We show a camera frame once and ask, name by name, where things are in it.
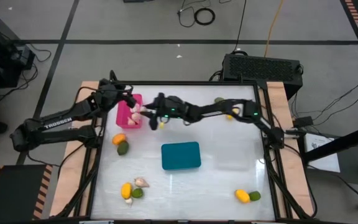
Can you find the black hanging cable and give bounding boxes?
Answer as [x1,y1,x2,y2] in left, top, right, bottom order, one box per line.
[232,0,247,54]

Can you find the pink plastic basket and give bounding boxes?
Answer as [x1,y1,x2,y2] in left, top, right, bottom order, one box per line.
[116,93,144,129]

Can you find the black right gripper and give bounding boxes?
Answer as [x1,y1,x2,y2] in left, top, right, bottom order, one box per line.
[140,93,198,131]

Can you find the coiled black floor cable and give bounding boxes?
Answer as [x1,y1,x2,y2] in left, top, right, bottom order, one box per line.
[193,7,216,26]

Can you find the black power brick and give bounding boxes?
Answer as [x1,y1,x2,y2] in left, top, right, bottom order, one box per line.
[292,116,315,128]

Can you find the black diagonal stand beam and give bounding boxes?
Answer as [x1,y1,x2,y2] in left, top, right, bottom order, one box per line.
[303,121,358,162]

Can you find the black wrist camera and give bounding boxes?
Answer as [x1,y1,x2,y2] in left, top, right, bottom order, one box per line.
[99,79,121,96]
[166,95,186,110]

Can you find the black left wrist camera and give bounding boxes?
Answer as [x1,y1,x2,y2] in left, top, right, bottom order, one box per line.
[99,79,121,96]

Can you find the white paper sheet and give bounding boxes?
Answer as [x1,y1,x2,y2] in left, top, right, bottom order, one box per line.
[304,133,341,174]

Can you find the yellow hanging cable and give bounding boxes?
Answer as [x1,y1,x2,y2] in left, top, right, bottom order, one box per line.
[263,0,285,57]

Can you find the teal plastic basket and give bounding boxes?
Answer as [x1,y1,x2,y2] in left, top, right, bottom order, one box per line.
[161,141,202,171]

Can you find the wooden table side board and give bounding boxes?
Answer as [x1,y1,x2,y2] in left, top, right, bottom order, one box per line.
[265,81,314,218]
[50,81,101,218]

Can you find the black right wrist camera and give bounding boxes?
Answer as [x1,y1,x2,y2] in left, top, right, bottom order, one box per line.
[166,95,186,110]

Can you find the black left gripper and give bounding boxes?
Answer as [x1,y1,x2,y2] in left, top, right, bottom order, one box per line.
[103,86,137,109]

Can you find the orange yellow mango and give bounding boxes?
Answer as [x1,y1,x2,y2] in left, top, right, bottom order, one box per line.
[112,133,127,146]

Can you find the black computer tower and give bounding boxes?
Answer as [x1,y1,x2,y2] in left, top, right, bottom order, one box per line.
[222,53,303,100]

